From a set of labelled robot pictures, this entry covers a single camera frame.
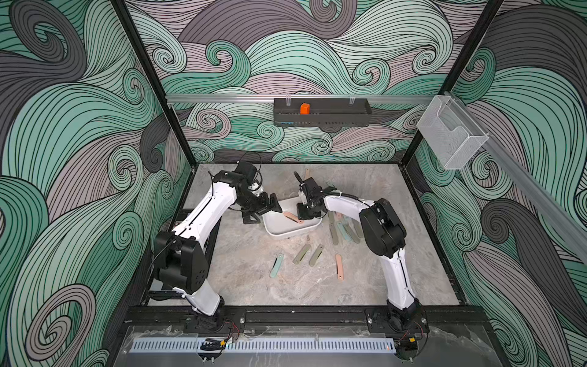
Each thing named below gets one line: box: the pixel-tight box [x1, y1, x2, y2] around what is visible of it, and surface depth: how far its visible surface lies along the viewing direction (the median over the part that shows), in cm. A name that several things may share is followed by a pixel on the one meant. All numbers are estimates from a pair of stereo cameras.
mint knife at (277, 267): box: [269, 253, 284, 278], surface depth 87 cm
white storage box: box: [262, 196, 323, 237], surface depth 95 cm
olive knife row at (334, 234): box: [329, 223, 340, 246], surface depth 97 cm
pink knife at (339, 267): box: [334, 253, 344, 281], surface depth 87 cm
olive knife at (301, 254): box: [292, 243, 312, 265], surface depth 89 cm
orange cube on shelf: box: [299, 102, 312, 115], surface depth 92 cm
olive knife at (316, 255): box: [308, 243, 325, 267], surface depth 89 cm
